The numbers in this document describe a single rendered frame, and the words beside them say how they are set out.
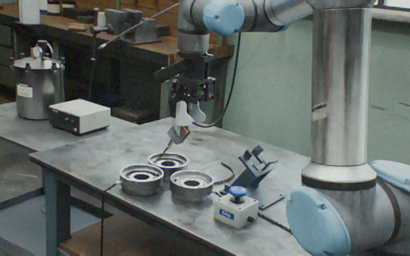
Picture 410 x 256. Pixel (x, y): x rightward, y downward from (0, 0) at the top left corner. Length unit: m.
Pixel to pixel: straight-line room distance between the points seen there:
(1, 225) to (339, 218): 1.80
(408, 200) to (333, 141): 0.17
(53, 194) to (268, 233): 0.64
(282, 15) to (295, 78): 1.79
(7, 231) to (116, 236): 0.85
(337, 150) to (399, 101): 1.89
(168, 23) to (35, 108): 1.35
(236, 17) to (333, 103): 0.39
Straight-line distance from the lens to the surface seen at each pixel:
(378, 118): 2.76
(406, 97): 2.70
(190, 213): 1.21
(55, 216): 1.56
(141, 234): 1.63
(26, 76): 2.17
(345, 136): 0.84
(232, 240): 1.12
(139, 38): 2.96
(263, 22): 1.20
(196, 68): 1.25
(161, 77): 1.34
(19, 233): 2.36
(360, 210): 0.86
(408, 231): 0.96
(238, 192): 1.16
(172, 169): 1.34
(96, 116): 2.05
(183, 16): 1.24
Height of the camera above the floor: 1.36
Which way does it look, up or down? 18 degrees down
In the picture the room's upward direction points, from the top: 4 degrees clockwise
